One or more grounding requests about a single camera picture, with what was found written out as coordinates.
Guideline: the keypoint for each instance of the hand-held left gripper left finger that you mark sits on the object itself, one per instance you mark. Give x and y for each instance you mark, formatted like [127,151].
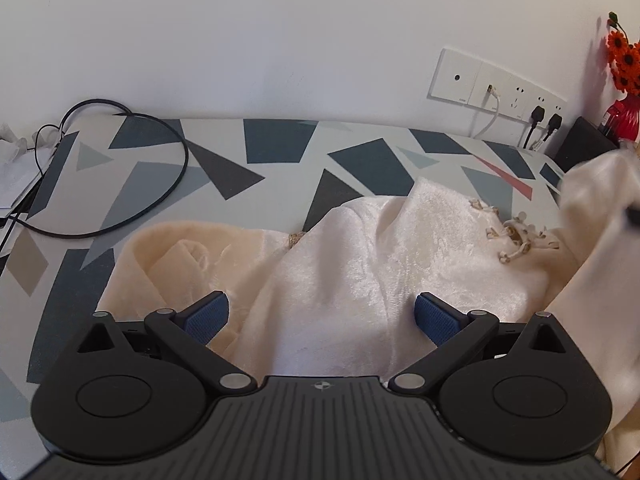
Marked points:
[207,317]

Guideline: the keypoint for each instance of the white wall socket panel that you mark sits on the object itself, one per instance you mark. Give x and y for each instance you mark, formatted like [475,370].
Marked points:
[475,77]

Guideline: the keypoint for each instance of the geometric patterned table mat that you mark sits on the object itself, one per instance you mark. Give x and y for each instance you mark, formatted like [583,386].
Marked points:
[280,155]

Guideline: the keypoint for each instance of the pile of white papers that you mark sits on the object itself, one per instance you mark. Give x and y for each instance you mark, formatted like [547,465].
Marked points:
[15,175]

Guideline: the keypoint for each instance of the red vase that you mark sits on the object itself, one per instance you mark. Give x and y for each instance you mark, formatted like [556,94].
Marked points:
[622,117]

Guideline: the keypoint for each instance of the black box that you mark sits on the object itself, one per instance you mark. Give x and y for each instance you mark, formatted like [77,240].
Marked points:
[580,145]

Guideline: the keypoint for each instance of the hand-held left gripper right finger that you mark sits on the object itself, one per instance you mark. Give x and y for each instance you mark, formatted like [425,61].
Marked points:
[437,317]

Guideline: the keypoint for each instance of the orange artificial flowers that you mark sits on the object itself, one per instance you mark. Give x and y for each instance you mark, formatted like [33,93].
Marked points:
[622,55]

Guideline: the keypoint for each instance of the black plug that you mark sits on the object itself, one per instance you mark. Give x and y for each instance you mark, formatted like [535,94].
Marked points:
[554,122]
[536,114]

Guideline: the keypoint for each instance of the cream velvet sweater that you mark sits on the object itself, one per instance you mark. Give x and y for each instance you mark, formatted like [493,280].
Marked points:
[350,270]

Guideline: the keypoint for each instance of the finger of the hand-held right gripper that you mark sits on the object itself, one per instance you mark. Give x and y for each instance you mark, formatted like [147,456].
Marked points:
[632,216]

